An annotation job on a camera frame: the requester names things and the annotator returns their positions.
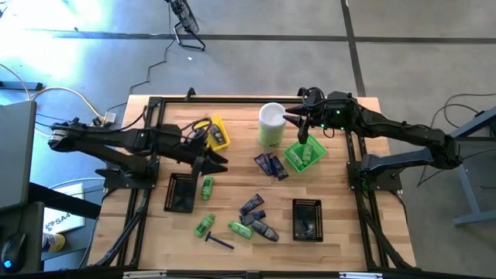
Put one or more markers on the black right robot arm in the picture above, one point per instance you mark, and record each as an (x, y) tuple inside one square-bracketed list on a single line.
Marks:
[(395, 126)]

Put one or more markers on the black computer mouse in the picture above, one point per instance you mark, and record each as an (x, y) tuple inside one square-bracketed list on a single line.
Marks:
[(13, 250)]

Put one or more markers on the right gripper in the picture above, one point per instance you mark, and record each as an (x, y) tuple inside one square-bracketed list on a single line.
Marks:
[(321, 114)]

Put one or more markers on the green travel bottle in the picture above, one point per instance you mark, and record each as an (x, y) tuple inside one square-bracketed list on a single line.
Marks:
[(307, 153), (295, 157), (240, 229), (204, 226), (207, 188)]

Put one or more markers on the grey roll-on deodorant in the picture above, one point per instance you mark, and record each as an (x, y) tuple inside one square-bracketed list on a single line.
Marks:
[(265, 231), (217, 135)]

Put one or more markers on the black floor bar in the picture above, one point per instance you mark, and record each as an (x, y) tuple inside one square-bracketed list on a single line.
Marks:
[(23, 85)]

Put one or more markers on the green disinfecting wipes canister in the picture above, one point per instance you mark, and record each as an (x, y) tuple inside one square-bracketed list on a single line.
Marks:
[(271, 128)]

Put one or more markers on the blue-grey table frame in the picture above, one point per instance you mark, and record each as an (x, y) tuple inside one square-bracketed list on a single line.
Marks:
[(469, 193)]

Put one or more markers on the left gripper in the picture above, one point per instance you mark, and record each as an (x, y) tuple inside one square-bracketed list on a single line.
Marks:
[(190, 147)]

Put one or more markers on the white cardboard box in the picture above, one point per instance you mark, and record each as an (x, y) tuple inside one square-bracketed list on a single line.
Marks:
[(64, 224)]

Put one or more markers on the yellow plastic basket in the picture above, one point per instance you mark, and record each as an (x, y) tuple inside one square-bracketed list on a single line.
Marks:
[(226, 139)]

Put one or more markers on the white power adapter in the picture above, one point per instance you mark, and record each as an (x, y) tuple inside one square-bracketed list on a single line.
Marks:
[(110, 117)]

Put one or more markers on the grey monitor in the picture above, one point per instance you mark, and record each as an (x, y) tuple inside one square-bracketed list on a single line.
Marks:
[(17, 155)]

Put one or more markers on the white label strip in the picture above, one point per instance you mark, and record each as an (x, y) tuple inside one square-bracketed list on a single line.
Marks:
[(145, 274), (360, 275)]

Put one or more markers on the black desk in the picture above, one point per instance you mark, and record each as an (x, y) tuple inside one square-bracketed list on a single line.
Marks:
[(27, 221)]

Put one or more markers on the green plastic basket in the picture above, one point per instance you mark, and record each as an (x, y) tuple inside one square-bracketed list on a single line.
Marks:
[(317, 150)]

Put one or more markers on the black floor fan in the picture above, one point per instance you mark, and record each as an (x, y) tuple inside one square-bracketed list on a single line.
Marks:
[(186, 17)]

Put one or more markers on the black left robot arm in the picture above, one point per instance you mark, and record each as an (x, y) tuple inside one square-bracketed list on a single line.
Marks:
[(116, 141)]

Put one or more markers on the black plastic basket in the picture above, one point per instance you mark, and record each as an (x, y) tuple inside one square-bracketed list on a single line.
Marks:
[(308, 234), (180, 193)]

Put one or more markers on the yellow white cup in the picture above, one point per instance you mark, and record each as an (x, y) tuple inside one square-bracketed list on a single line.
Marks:
[(56, 243)]

